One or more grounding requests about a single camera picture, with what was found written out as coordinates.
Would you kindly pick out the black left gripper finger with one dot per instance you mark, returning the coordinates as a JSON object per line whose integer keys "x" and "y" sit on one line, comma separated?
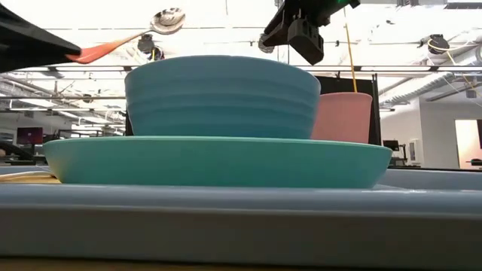
{"x": 26, "y": 45}

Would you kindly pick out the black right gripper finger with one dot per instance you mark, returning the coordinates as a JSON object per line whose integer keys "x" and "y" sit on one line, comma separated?
{"x": 276, "y": 32}
{"x": 307, "y": 39}

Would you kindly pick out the blue ribbed bowl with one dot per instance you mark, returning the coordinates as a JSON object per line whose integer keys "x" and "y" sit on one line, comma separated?
{"x": 222, "y": 98}

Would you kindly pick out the pink plastic cup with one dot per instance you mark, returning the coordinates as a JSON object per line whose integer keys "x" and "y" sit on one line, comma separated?
{"x": 342, "y": 118}

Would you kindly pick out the orange napkin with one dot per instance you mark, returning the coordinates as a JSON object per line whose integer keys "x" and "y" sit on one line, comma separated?
{"x": 30, "y": 179}

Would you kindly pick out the teal green plate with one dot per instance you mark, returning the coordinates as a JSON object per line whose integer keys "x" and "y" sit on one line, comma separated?
{"x": 218, "y": 162}

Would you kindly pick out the light blue plastic tray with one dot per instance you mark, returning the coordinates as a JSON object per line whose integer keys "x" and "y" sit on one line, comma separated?
{"x": 241, "y": 229}

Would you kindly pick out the monitor with purple screen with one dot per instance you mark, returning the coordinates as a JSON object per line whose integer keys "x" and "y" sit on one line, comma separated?
{"x": 29, "y": 134}

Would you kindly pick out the small black monitor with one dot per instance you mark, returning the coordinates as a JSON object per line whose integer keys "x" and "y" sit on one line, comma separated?
{"x": 391, "y": 146}

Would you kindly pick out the black aluminium table frame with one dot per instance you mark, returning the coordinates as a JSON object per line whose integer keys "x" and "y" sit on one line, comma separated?
{"x": 433, "y": 169}

